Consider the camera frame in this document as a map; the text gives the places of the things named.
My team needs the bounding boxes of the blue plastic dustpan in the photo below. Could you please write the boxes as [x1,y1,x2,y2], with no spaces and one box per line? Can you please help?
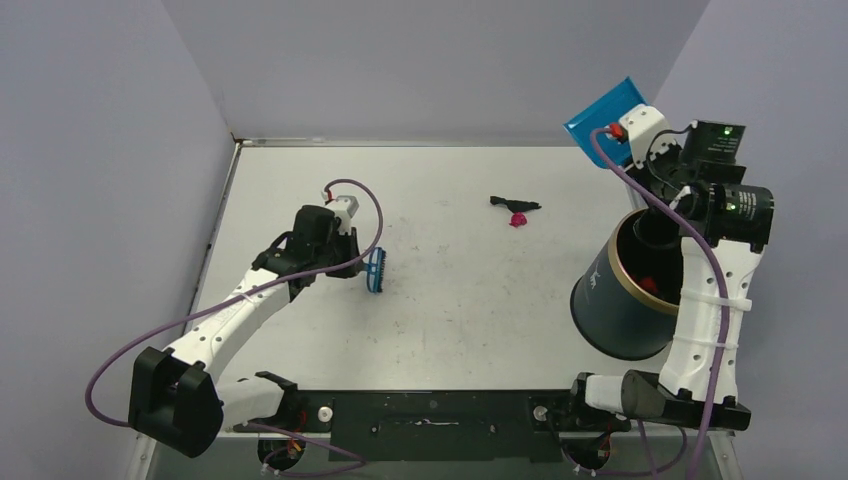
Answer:
[563,77,648,169]

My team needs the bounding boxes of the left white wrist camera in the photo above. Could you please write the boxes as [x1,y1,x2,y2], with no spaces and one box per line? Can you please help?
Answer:
[325,195,360,235]

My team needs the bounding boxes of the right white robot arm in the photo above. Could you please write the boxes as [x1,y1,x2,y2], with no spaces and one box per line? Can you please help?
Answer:
[565,109,775,430]

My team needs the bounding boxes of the black gold-rimmed waste bin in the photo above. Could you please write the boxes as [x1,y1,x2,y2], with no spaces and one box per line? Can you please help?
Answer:
[570,209,683,361]

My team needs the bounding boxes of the blue hand brush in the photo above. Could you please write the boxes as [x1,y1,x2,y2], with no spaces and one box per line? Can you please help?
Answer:
[364,246,386,294]

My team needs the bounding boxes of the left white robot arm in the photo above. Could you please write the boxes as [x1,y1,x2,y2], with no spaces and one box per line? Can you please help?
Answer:
[128,195,364,458]

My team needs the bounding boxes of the red paper scrap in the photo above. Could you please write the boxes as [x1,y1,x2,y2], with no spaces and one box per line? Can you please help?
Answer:
[637,276,662,298]

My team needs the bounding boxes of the black paper scrap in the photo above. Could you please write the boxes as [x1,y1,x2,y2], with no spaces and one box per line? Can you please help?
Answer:
[489,195,542,214]

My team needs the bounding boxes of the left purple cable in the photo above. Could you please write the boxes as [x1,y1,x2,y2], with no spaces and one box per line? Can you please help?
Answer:
[84,178,386,480]

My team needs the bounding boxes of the small pink scrap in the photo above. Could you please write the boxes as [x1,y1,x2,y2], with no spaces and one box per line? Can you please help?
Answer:
[509,212,528,228]

